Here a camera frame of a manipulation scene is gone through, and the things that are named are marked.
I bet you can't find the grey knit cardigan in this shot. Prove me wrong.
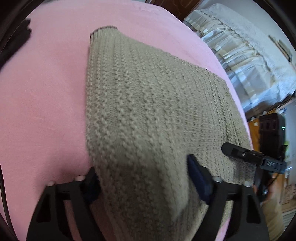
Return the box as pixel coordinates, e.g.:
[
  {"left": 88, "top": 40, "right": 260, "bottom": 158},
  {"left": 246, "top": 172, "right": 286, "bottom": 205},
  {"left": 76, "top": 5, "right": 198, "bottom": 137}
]
[{"left": 86, "top": 26, "right": 255, "bottom": 240}]

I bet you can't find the person right hand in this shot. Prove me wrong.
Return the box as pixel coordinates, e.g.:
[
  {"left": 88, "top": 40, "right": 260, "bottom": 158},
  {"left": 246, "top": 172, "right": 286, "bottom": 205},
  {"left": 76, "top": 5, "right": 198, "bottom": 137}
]
[{"left": 253, "top": 169, "right": 285, "bottom": 205}]

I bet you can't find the lace covered furniture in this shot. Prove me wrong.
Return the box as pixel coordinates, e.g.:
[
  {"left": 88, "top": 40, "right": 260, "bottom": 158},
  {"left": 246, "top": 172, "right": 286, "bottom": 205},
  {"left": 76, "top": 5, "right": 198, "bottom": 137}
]
[{"left": 184, "top": 1, "right": 295, "bottom": 115}]

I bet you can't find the stack of books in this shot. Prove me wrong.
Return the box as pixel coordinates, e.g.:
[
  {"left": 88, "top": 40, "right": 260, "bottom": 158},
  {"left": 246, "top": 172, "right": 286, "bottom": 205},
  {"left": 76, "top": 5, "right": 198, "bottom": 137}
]
[{"left": 268, "top": 35, "right": 292, "bottom": 63}]

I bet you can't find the pink bed sheet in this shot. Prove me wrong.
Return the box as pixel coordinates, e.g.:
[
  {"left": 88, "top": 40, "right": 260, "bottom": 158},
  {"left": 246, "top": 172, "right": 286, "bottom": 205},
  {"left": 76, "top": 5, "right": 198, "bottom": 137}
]
[{"left": 1, "top": 1, "right": 249, "bottom": 240}]

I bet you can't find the brown wooden door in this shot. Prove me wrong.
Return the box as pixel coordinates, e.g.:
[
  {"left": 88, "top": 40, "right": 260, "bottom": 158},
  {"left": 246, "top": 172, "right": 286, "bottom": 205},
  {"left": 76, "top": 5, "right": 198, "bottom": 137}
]
[{"left": 145, "top": 0, "right": 202, "bottom": 21}]

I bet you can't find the black folded garment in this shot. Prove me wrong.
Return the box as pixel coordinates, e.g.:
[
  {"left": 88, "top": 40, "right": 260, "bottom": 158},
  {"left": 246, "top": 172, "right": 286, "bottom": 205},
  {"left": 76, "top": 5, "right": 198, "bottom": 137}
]
[{"left": 1, "top": 19, "right": 32, "bottom": 68}]

